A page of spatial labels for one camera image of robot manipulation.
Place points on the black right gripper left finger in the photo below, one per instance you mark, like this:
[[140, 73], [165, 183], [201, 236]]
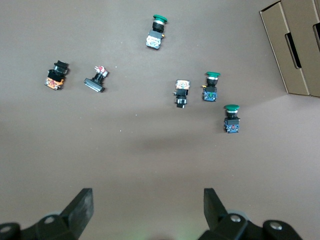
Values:
[[75, 217]]

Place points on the brown cardboard box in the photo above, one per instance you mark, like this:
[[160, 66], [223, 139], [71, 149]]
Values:
[[280, 37]]

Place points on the black square indicator red terminals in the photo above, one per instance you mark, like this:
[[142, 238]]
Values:
[[95, 85]]

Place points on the green mushroom push button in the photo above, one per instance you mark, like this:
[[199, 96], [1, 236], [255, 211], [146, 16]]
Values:
[[155, 37], [232, 125], [209, 93]]

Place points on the black selector switch orange block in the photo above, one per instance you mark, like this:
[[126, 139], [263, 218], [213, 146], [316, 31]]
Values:
[[181, 95], [56, 75]]

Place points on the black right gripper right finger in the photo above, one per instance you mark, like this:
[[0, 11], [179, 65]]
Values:
[[225, 227]]

